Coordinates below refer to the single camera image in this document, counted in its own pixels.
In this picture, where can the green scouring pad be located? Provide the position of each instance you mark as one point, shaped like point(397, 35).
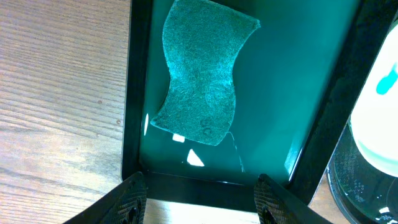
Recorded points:
point(201, 40)

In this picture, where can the black rectangular water tray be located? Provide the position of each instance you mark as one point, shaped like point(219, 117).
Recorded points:
point(296, 81)

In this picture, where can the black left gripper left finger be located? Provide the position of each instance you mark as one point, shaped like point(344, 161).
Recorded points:
point(125, 204)

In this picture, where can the round black tray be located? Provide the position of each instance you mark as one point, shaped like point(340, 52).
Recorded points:
point(362, 193)

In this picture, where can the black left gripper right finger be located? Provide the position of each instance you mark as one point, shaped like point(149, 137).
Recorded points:
point(276, 205)

